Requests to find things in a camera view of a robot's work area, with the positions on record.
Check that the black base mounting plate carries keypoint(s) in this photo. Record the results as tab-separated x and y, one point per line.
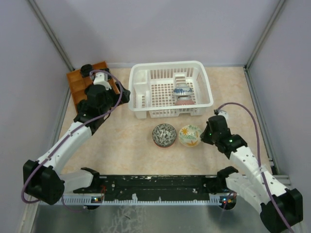
156	187

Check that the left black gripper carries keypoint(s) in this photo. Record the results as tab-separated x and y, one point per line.
125	98

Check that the white plastic dish rack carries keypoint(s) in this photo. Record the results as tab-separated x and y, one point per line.
152	85

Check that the black leaf pink bowl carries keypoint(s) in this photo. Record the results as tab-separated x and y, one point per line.
164	135

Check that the blue flower white bowl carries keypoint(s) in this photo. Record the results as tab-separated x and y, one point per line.
182	89

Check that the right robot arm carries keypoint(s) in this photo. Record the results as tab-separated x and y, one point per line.
279	207

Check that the pink patterned bowl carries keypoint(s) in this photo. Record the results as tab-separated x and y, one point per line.
184	100

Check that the yellow flower white bowl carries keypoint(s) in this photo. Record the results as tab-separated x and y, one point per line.
189	135

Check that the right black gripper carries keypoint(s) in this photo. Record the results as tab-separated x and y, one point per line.
204	138

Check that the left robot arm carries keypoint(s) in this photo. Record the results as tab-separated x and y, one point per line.
42	178

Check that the white slotted cable duct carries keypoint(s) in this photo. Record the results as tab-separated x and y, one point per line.
88	200

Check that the black cup back left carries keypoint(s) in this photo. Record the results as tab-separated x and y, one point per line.
85	70

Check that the aluminium frame rail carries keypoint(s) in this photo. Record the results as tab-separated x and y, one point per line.
284	179

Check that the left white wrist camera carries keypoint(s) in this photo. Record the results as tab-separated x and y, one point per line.
100	78

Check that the wooden compartment tray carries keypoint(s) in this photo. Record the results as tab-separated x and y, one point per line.
78	84

